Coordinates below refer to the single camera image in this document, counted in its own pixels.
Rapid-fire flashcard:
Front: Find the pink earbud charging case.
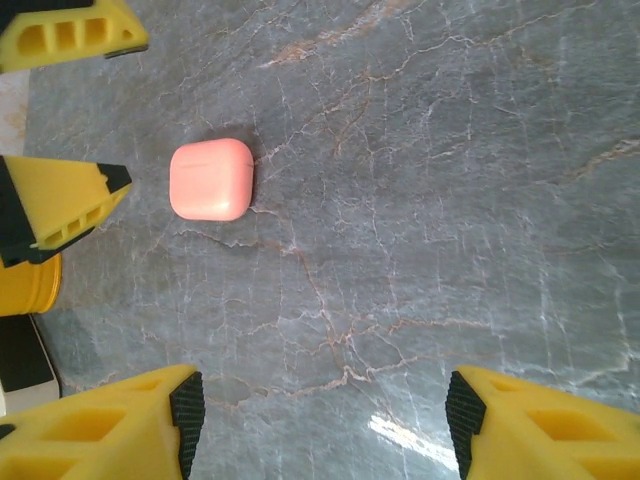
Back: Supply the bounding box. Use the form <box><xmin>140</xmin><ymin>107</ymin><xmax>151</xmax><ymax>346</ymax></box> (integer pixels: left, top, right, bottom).
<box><xmin>168</xmin><ymin>137</ymin><xmax>255</xmax><ymax>223</ymax></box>

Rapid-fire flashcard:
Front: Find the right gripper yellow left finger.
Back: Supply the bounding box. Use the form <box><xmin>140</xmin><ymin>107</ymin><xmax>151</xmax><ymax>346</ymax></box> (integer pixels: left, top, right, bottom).
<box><xmin>0</xmin><ymin>363</ymin><xmax>205</xmax><ymax>480</ymax></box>

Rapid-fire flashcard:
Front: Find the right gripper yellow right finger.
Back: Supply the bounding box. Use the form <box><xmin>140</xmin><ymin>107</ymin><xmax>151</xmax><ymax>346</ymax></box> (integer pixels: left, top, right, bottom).
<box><xmin>443</xmin><ymin>364</ymin><xmax>640</xmax><ymax>480</ymax></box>

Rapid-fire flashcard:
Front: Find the yellow pen holder cup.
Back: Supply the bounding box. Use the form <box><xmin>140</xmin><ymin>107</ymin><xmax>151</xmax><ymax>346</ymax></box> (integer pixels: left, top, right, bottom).
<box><xmin>0</xmin><ymin>253</ymin><xmax>64</xmax><ymax>318</ymax></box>

